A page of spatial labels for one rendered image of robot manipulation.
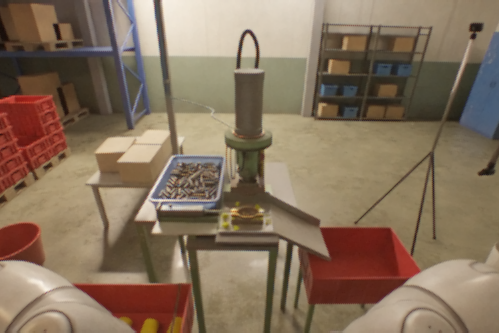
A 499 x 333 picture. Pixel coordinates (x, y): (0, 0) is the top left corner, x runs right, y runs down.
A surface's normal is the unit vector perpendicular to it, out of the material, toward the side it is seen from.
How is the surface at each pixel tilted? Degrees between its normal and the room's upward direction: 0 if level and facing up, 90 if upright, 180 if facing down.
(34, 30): 90
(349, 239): 90
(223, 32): 90
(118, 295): 90
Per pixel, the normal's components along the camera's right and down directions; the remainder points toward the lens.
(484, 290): 0.17, -0.72
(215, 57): 0.00, 0.47
